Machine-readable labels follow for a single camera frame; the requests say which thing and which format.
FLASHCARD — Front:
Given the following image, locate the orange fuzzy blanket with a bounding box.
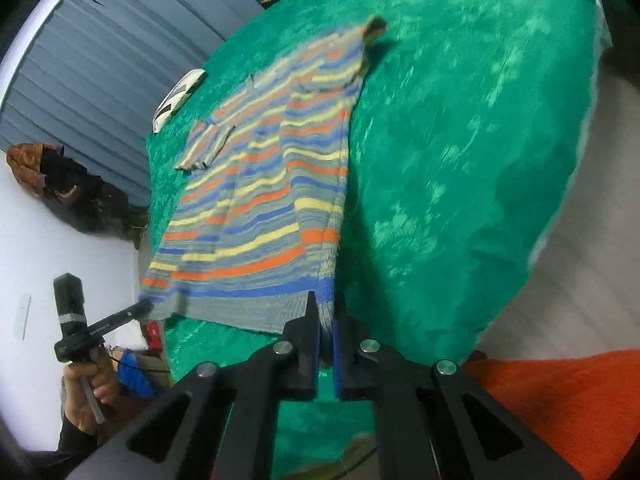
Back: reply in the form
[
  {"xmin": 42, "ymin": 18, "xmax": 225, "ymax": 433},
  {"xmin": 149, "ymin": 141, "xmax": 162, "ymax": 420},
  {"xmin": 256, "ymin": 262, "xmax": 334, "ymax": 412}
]
[{"xmin": 463, "ymin": 350, "xmax": 639, "ymax": 479}]

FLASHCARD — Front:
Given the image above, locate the dark clothes pile on wall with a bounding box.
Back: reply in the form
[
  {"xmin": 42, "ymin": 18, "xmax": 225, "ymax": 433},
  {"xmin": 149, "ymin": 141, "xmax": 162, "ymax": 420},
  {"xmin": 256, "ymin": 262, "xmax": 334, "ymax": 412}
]
[{"xmin": 6, "ymin": 143, "xmax": 148, "ymax": 248}]

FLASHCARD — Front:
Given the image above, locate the striped knit sweater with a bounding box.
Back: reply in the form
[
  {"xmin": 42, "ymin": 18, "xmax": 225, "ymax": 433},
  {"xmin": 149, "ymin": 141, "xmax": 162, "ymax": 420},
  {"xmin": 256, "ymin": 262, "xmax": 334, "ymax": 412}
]
[{"xmin": 141, "ymin": 16, "xmax": 386, "ymax": 334}]

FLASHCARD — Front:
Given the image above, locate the person's left hand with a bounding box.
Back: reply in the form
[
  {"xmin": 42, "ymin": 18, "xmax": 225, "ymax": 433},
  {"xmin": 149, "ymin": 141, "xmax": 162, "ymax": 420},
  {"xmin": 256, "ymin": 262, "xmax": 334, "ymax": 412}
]
[{"xmin": 63, "ymin": 347, "xmax": 119, "ymax": 436}]

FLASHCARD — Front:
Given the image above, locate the white patterned folded cloth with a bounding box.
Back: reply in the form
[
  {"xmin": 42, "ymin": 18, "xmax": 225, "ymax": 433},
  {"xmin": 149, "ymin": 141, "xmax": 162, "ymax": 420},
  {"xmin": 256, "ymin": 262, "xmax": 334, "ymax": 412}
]
[{"xmin": 152, "ymin": 68, "xmax": 207, "ymax": 134}]

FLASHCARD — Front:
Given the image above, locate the blue-grey curtain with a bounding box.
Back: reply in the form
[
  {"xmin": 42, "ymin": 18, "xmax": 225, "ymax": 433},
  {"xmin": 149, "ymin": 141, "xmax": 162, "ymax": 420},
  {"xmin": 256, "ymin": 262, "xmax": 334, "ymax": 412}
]
[{"xmin": 1, "ymin": 0, "xmax": 262, "ymax": 205}]

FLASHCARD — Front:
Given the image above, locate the green bedspread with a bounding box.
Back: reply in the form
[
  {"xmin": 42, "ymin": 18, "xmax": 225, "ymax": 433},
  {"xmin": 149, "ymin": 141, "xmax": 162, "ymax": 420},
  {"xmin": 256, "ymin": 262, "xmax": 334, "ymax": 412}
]
[{"xmin": 144, "ymin": 0, "xmax": 614, "ymax": 478}]

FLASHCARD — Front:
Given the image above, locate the person's left forearm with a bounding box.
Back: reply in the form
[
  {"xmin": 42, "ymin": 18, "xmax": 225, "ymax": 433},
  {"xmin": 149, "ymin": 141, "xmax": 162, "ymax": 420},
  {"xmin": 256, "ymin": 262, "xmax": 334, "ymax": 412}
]
[{"xmin": 56, "ymin": 417, "xmax": 99, "ymax": 468}]

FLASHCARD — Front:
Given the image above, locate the white wall switch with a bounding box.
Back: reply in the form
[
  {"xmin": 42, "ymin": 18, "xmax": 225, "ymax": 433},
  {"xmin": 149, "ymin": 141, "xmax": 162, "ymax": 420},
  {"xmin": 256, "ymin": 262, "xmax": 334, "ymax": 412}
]
[{"xmin": 13, "ymin": 294, "xmax": 32, "ymax": 340}]

